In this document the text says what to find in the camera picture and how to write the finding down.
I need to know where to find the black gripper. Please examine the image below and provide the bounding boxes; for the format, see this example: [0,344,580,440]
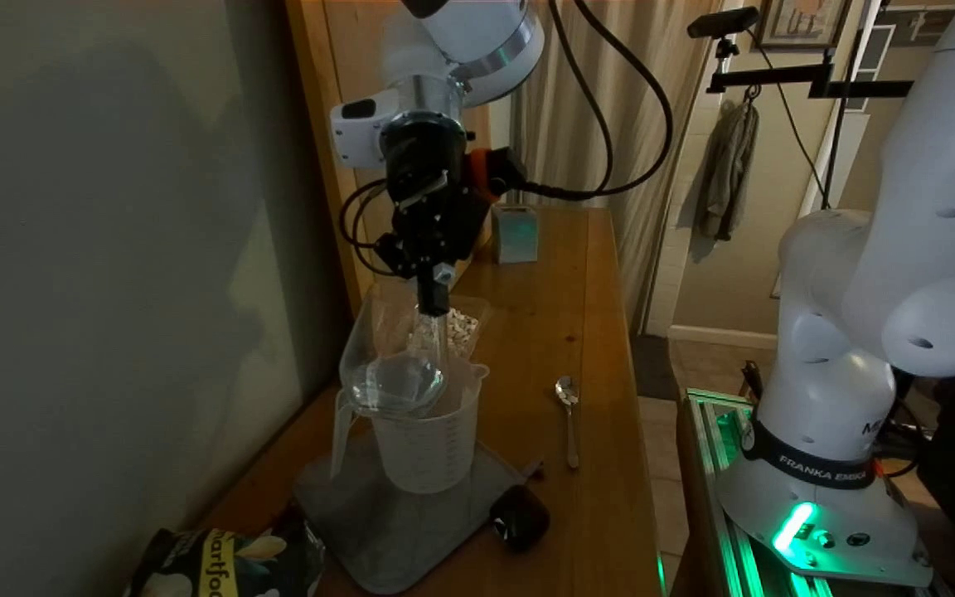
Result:
[370,109,498,317]

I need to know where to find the clear glass cup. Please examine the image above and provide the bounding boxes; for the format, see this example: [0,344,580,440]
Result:
[335,291,487,419]

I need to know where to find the blue tissue box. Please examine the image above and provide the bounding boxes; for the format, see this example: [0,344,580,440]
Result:
[494,201,543,268]

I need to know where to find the translucent plastic measuring jug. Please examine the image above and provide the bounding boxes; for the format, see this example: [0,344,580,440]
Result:
[327,358,494,496]

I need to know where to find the beige curtain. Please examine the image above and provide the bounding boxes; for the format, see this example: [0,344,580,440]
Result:
[518,0,715,326]

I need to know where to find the metal spoon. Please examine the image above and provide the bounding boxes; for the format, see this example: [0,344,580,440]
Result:
[549,370,586,477]

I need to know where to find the grey square pot holder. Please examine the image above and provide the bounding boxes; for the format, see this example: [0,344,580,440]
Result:
[291,434,529,597]

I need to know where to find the small black rounded object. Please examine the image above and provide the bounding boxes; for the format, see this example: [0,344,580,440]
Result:
[485,485,552,552]

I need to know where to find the hanging grey towel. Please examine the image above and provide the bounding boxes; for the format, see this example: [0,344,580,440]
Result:
[691,95,761,265]

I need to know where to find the printed snack bag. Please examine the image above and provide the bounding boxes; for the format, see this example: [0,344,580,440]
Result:
[124,519,331,597]

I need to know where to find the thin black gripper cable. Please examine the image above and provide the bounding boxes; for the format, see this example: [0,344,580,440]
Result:
[337,179,394,274]

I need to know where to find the orange cable connector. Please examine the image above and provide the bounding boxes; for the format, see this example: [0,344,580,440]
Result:
[460,147,526,193]

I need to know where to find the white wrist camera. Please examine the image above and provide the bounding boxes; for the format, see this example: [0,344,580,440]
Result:
[327,90,413,172]

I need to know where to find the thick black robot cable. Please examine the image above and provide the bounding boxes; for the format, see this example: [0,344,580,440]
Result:
[518,0,681,204]

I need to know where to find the green lit metal frame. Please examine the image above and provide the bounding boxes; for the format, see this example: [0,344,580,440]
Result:
[673,384,802,597]

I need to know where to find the black stereo camera bar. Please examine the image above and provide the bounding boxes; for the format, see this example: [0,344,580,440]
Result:
[684,2,761,43]

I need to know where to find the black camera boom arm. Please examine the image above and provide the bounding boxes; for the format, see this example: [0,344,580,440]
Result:
[702,46,892,101]

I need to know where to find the sketch picture in dark frame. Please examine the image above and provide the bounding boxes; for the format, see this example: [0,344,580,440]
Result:
[751,0,851,54]

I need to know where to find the dark lattice wall frame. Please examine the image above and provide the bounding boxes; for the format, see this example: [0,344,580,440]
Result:
[845,18,900,115]

